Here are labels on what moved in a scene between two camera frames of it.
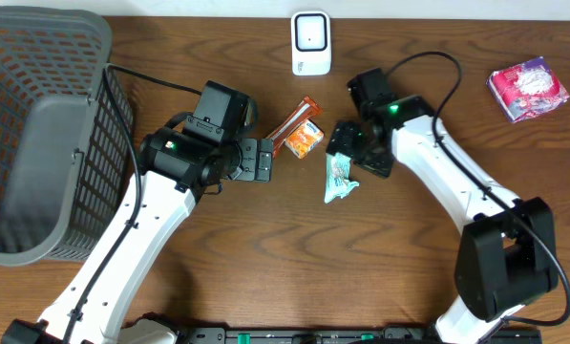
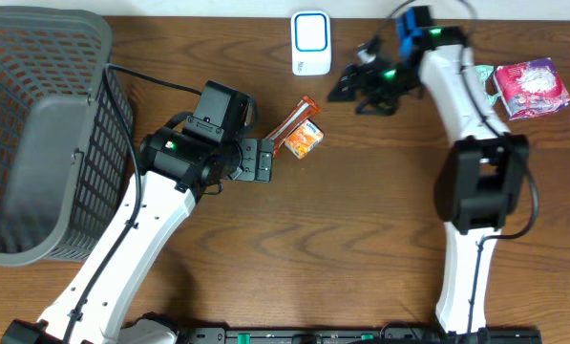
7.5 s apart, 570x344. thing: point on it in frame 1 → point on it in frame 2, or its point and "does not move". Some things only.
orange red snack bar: [306, 110] does not move
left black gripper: [261, 159] does not move
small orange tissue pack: [304, 139] does not move
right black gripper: [342, 140] → [365, 74]
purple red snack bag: [527, 88] does not move
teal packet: [338, 182] → [484, 71]
